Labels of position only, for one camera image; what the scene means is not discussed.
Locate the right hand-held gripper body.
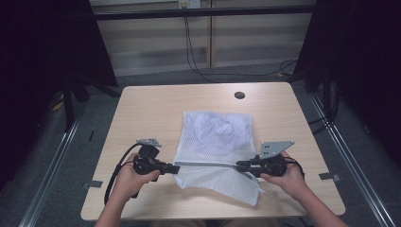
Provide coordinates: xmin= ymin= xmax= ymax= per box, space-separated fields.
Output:
xmin=251 ymin=140 xmax=296 ymax=178

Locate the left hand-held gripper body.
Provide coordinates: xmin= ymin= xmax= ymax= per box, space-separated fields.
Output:
xmin=132 ymin=138 xmax=166 ymax=183

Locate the white mesh laundry bag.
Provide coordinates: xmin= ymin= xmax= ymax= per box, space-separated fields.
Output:
xmin=172 ymin=110 xmax=263 ymax=208

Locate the person's left hand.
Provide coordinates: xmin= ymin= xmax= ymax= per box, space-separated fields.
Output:
xmin=113 ymin=152 xmax=161 ymax=203

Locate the person's right hand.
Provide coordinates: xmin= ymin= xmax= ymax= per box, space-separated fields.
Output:
xmin=260 ymin=151 xmax=309 ymax=201

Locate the white garment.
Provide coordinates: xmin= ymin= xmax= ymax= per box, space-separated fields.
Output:
xmin=190 ymin=113 xmax=235 ymax=154

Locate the gray tape piece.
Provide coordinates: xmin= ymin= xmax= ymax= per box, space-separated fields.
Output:
xmin=318 ymin=171 xmax=342 ymax=182
xmin=81 ymin=180 xmax=104 ymax=190

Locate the black metal stand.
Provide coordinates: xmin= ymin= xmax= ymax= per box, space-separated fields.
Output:
xmin=61 ymin=74 xmax=123 ymax=133

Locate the black curtain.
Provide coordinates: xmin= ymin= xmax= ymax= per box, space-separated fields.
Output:
xmin=292 ymin=0 xmax=401 ymax=166
xmin=0 ymin=0 xmax=119 ymax=192

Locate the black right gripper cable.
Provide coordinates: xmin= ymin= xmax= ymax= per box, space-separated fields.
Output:
xmin=281 ymin=156 xmax=306 ymax=178

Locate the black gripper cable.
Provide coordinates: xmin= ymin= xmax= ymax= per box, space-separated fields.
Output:
xmin=281 ymin=156 xmax=306 ymax=178
xmin=103 ymin=143 xmax=142 ymax=206

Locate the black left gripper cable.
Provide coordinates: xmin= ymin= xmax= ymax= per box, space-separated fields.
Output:
xmin=103 ymin=143 xmax=142 ymax=206

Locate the black floor cable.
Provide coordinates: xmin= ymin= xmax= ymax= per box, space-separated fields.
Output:
xmin=307 ymin=115 xmax=333 ymax=136

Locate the metal floor rail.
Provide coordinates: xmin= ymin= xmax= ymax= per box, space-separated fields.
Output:
xmin=18 ymin=103 xmax=90 ymax=227
xmin=307 ymin=92 xmax=397 ymax=227

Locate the black hanging wall cable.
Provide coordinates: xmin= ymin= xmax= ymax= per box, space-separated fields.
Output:
xmin=183 ymin=16 xmax=299 ymax=83

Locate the black horizontal frame bar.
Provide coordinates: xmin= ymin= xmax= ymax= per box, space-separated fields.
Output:
xmin=94 ymin=5 xmax=317 ymax=22

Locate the white wall power outlet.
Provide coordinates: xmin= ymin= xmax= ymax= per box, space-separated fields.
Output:
xmin=178 ymin=0 xmax=202 ymax=9

